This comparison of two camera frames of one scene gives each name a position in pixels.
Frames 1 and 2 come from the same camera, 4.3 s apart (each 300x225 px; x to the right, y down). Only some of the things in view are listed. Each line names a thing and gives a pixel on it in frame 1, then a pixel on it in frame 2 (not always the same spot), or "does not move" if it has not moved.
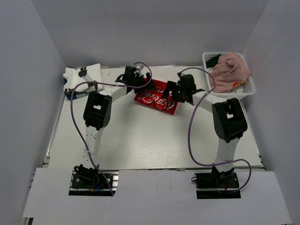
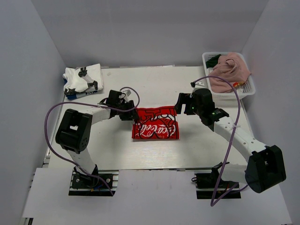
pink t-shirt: [231, 69] does not move
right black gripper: [173, 86] → [184, 98]
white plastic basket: [248, 86] does not move
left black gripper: [149, 86] → [129, 116]
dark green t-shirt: [213, 61] does not move
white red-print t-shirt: [153, 98] → [155, 123]
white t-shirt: [239, 87] does not move
